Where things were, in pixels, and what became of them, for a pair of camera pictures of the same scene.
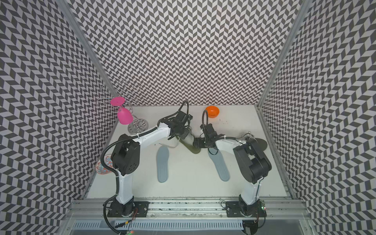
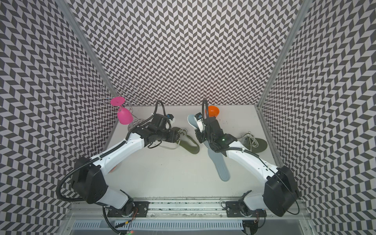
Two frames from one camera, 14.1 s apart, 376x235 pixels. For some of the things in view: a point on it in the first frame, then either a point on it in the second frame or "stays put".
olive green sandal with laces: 188,143 stays put
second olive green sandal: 260,142 stays put
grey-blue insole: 162,157 -> 192,121
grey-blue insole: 215,155 stays put
